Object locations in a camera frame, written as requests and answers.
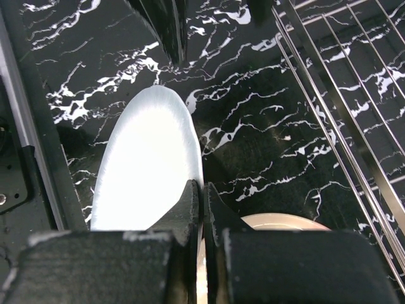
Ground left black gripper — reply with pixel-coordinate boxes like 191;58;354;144
128;1;274;65

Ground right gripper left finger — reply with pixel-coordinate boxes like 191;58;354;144
1;180;199;303

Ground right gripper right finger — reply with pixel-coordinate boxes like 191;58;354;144
204;183;399;303

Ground white grey-rimmed plate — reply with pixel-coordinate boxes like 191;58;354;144
90;85;205;304

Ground chrome wire dish rack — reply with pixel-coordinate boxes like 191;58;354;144
271;1;404;297

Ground pink cream floral plate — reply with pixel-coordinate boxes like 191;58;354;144
196;213;330;304

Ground black marble pattern mat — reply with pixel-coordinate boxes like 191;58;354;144
9;0;405;304

